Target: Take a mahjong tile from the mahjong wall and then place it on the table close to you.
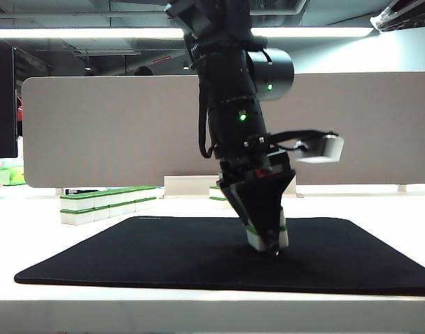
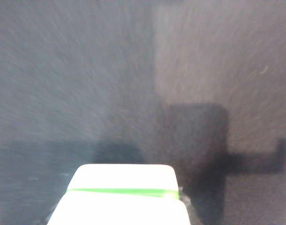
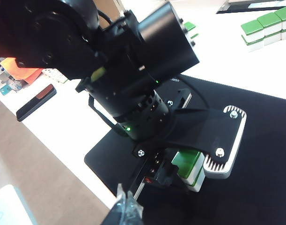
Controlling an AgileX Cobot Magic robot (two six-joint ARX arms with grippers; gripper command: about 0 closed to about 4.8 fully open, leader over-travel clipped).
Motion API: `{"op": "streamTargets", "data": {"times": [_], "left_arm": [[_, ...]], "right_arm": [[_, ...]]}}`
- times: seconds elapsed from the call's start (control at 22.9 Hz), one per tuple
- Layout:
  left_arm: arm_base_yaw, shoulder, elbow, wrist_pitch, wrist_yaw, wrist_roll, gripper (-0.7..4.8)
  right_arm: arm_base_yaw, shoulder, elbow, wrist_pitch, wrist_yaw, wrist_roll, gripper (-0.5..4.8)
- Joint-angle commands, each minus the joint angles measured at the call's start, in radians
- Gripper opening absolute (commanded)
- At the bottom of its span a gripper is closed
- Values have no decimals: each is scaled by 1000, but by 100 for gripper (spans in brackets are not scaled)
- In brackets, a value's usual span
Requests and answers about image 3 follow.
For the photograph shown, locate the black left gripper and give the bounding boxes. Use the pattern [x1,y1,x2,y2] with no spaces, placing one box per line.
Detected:
[130,89,193,200]

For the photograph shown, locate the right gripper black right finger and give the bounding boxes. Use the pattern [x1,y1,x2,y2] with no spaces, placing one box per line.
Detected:
[124,190,144,225]

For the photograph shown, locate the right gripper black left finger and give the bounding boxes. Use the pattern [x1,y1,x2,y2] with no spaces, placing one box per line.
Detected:
[103,184,127,225]

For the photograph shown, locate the mahjong tile with dot print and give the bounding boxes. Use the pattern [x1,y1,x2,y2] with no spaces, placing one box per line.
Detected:
[52,71,70,84]
[41,67,57,79]

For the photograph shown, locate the black desk mat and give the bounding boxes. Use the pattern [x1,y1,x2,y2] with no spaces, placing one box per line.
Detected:
[83,74,286,225]

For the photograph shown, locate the white plastic bin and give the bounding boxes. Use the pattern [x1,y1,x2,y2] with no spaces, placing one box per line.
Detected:
[0,184,38,225]

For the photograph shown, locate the black case with red panel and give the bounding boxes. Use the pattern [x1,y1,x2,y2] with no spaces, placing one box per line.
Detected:
[15,83,57,122]

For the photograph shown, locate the round silvery disc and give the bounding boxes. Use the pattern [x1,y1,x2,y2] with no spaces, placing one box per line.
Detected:
[7,78,25,93]

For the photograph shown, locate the teal card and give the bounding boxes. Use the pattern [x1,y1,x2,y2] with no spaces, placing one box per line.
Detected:
[0,83,14,97]

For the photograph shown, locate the orange cloth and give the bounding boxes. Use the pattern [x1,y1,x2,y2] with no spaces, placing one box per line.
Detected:
[0,57,43,84]

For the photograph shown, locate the brown wooden board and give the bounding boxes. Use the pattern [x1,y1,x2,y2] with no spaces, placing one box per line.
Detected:
[93,0,123,29]

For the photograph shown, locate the white cup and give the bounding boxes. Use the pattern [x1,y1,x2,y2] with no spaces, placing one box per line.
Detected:
[0,67,11,85]

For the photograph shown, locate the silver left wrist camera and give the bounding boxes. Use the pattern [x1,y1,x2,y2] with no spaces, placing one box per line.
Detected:
[202,105,248,180]

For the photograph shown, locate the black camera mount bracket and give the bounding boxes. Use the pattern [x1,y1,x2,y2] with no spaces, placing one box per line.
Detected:
[132,106,242,158]

